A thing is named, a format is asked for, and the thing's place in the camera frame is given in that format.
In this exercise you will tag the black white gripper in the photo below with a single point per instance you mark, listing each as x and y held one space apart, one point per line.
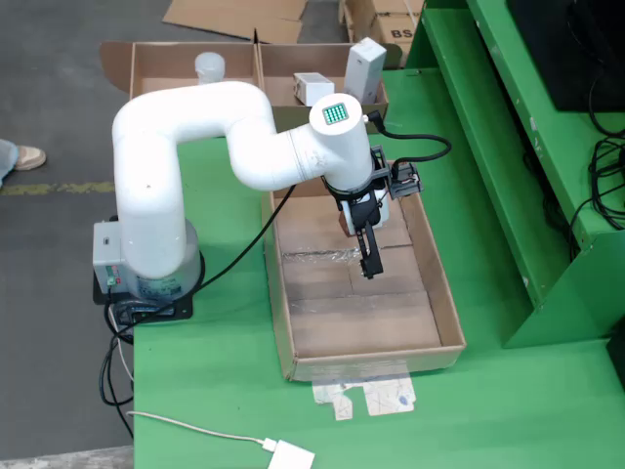
363 212

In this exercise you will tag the red-brown carton box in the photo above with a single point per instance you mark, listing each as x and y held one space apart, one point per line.
345 228

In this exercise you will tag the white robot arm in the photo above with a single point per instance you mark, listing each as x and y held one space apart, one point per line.
146 195

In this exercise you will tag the grey robot base box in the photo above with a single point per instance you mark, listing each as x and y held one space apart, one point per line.
105 254

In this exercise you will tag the cardboard tray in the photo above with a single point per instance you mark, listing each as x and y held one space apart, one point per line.
366 322

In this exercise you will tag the small white carton box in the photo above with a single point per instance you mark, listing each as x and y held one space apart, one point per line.
315 88

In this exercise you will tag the tall white carton box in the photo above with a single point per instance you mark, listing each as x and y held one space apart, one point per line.
363 68

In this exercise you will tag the flat open cardboard box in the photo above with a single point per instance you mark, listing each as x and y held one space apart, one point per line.
234 14

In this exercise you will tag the open cardboard box with flap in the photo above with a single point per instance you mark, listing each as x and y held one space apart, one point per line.
166 63

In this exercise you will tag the green metal shelf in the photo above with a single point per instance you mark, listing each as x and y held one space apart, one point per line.
488 146

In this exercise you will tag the white adapter block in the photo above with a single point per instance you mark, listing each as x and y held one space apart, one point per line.
293 459

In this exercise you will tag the white plastic bottle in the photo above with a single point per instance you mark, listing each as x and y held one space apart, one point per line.
210 66

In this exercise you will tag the black monitor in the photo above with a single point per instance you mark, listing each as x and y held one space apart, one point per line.
561 49

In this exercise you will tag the beige sneaker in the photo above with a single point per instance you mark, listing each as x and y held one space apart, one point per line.
29 157

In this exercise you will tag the blue jeans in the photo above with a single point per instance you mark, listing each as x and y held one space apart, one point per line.
6 161

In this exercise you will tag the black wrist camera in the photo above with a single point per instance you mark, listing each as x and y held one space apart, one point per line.
405 183

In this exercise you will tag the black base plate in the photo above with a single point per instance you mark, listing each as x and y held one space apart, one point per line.
181 311

